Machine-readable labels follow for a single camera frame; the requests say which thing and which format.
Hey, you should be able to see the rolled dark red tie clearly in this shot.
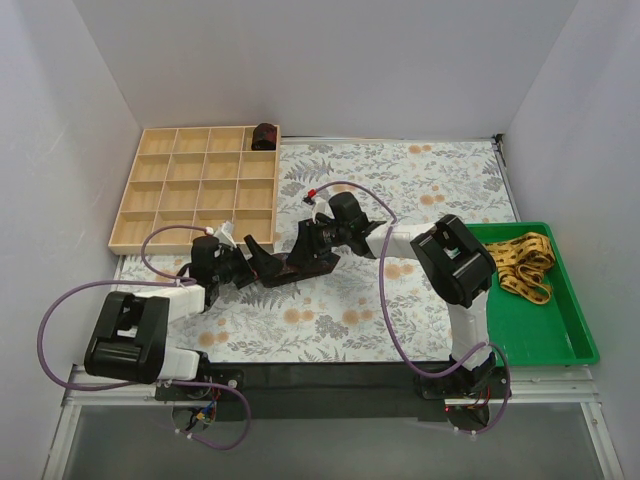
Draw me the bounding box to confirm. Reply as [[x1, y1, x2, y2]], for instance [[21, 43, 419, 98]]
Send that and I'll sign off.
[[250, 123, 278, 151]]

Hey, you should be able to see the yellow patterned tie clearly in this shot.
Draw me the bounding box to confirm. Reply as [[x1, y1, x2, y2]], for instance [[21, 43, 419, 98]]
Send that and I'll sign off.
[[485, 232, 556, 305]]

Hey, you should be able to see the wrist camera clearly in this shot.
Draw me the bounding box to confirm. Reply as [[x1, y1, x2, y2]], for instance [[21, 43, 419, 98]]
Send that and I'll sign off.
[[205, 221, 237, 248], [303, 189, 330, 223]]

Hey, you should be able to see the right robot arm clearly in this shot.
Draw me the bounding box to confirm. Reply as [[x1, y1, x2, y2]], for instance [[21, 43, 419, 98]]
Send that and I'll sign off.
[[286, 191, 496, 398]]

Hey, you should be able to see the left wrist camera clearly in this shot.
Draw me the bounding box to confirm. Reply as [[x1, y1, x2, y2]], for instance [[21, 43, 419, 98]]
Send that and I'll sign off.
[[205, 221, 237, 248]]

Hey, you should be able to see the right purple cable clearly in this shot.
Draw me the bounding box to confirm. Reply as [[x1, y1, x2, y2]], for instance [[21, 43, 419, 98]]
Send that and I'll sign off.
[[307, 180, 512, 441]]

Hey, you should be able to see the wooden compartment tray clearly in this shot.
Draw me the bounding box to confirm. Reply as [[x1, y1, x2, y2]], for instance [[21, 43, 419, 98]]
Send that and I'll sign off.
[[108, 125, 281, 255]]

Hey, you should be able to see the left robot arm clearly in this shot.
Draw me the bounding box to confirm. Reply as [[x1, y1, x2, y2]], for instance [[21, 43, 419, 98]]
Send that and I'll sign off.
[[84, 235, 284, 400]]

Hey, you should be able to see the purple cable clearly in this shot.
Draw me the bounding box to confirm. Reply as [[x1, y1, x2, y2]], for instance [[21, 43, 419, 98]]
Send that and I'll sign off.
[[38, 224, 251, 451], [307, 180, 512, 441]]

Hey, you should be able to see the green plastic bin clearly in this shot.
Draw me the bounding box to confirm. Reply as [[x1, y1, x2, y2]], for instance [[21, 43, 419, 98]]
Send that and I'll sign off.
[[468, 222, 600, 366]]

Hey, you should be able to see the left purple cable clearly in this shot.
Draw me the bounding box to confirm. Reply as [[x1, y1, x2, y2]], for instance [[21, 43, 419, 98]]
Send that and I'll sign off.
[[38, 224, 251, 451]]

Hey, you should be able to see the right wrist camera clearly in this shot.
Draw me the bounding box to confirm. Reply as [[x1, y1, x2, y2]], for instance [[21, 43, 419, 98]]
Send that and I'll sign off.
[[303, 189, 330, 223]]

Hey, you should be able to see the dark brown patterned tie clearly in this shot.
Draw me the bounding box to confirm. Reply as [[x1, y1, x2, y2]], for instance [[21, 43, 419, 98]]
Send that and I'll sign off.
[[258, 253, 340, 288]]

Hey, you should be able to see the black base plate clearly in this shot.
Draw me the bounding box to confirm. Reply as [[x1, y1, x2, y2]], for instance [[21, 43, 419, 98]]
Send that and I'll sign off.
[[154, 362, 511, 426]]

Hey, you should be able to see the aluminium frame rail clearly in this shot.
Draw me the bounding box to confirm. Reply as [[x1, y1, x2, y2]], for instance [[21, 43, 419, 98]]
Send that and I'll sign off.
[[42, 366, 624, 479]]

